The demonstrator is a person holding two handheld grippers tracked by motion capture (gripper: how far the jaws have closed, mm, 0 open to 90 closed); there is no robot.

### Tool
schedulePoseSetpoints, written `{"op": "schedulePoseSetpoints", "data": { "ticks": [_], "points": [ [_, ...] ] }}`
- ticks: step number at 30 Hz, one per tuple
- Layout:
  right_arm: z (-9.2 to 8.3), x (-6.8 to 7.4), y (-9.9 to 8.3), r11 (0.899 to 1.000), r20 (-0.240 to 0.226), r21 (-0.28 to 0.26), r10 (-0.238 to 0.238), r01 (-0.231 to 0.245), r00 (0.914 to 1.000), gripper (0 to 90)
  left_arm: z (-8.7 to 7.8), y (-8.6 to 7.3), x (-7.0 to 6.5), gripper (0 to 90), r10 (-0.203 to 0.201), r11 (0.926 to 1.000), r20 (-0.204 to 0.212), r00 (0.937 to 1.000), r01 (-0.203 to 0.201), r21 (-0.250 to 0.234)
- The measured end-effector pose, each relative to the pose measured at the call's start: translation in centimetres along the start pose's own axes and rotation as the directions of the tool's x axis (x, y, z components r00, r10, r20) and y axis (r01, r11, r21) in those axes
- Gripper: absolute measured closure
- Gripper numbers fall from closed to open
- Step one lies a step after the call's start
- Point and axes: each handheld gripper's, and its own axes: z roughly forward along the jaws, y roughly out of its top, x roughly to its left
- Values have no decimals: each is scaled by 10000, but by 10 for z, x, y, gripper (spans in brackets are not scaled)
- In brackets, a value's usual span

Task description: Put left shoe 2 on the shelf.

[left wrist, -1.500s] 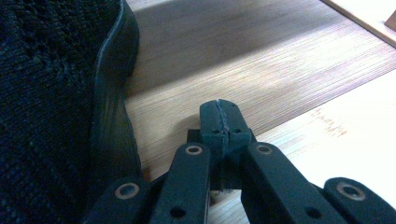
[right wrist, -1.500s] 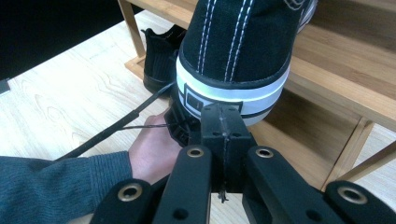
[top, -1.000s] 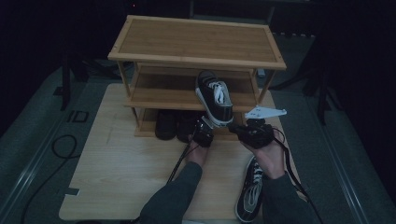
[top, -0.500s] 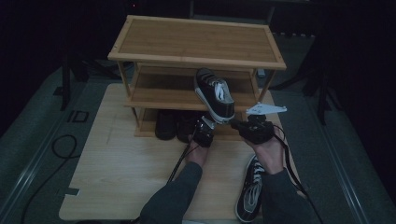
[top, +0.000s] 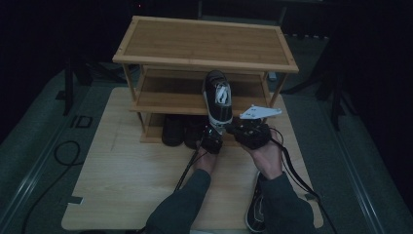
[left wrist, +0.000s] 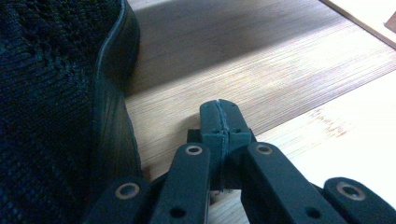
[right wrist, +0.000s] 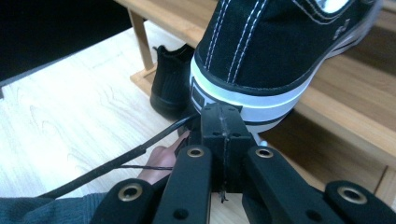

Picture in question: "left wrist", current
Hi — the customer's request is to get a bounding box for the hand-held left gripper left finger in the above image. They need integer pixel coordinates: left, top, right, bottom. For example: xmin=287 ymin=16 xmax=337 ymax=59
xmin=199 ymin=99 xmax=226 ymax=191

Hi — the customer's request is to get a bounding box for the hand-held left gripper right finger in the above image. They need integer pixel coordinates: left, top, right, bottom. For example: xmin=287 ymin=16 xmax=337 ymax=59
xmin=221 ymin=98 xmax=254 ymax=191

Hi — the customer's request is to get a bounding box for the wooden three-tier shoe rack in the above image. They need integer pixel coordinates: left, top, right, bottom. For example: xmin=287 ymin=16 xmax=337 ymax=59
xmin=123 ymin=0 xmax=396 ymax=185

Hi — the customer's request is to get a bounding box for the black knit shoe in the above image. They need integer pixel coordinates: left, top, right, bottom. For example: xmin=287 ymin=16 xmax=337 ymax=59
xmin=0 ymin=0 xmax=144 ymax=224

